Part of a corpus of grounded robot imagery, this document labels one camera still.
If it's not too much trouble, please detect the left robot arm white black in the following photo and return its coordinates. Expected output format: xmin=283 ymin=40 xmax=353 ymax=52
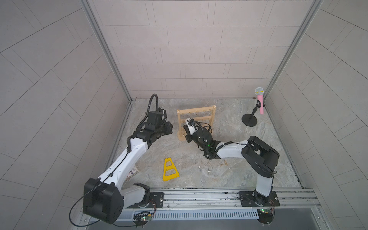
xmin=80 ymin=94 xmax=173 ymax=224

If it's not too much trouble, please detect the black microphone stand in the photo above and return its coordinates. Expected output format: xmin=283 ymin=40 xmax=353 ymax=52
xmin=241 ymin=100 xmax=261 ymax=127

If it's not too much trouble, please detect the green circuit board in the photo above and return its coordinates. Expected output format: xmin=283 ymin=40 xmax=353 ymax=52
xmin=257 ymin=209 xmax=274 ymax=225
xmin=133 ymin=211 xmax=153 ymax=226

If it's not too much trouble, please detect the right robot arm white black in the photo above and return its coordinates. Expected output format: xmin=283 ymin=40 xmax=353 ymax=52
xmin=184 ymin=118 xmax=280 ymax=206

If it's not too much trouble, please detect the wooden jewelry display stand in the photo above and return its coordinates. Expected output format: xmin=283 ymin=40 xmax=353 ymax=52
xmin=177 ymin=105 xmax=216 ymax=141

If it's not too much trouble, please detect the aluminium mounting rail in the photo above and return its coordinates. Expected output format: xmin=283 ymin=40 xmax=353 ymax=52
xmin=80 ymin=186 xmax=321 ymax=212

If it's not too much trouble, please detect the right green circuit board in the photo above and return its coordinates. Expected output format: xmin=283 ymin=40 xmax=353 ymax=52
xmin=257 ymin=209 xmax=274 ymax=225

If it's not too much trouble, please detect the left green circuit board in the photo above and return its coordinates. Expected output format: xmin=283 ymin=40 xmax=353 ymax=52
xmin=133 ymin=211 xmax=153 ymax=226

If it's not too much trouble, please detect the pink toy microphone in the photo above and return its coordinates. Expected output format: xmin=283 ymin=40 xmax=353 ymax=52
xmin=255 ymin=87 xmax=264 ymax=115

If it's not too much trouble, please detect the yellow triangular plastic frame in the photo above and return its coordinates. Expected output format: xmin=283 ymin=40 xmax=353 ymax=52
xmin=163 ymin=157 xmax=180 ymax=182

